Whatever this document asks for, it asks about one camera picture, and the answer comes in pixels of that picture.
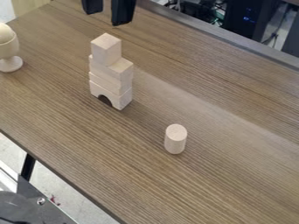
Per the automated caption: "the black metal base plate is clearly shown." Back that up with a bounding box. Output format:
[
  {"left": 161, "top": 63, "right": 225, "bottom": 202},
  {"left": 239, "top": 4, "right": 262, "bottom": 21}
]
[{"left": 0, "top": 174, "right": 81, "bottom": 224}]

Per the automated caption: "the pale wooden rectangular block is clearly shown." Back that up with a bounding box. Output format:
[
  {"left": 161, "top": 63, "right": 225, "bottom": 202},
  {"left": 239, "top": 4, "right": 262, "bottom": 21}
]
[{"left": 87, "top": 54, "right": 135, "bottom": 88}]

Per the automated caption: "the pale wooden egg cup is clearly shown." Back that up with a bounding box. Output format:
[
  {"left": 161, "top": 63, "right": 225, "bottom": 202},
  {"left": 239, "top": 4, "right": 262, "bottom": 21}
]
[{"left": 0, "top": 34, "right": 25, "bottom": 74}]

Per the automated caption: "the pale wooden cube block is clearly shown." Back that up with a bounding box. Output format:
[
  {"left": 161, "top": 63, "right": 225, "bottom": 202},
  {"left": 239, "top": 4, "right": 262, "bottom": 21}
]
[{"left": 89, "top": 32, "right": 123, "bottom": 67}]

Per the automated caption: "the pale wooden flat block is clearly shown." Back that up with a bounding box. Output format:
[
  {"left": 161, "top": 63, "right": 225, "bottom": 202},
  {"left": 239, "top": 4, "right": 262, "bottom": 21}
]
[{"left": 87, "top": 71, "right": 135, "bottom": 96}]

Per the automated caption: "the pale wooden egg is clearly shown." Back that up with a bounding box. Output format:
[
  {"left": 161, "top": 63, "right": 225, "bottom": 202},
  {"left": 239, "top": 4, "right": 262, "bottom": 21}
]
[{"left": 0, "top": 22, "right": 18, "bottom": 46}]

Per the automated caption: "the black computer case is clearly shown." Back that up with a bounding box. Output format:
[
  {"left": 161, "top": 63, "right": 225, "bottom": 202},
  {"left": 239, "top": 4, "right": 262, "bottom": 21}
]
[{"left": 221, "top": 0, "right": 275, "bottom": 42}]

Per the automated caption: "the pale wooden cylinder block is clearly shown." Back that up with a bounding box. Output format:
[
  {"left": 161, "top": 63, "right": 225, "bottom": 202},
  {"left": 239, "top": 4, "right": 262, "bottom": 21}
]
[{"left": 163, "top": 123, "right": 190, "bottom": 155}]

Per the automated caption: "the pale wooden arch block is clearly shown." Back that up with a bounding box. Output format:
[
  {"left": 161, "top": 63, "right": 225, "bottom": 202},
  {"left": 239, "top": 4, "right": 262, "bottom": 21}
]
[{"left": 88, "top": 80, "right": 135, "bottom": 111}]

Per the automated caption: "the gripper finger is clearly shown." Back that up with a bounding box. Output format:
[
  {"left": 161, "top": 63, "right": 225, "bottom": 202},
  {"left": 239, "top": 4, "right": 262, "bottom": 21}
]
[
  {"left": 80, "top": 0, "right": 106, "bottom": 16},
  {"left": 109, "top": 0, "right": 138, "bottom": 27}
]

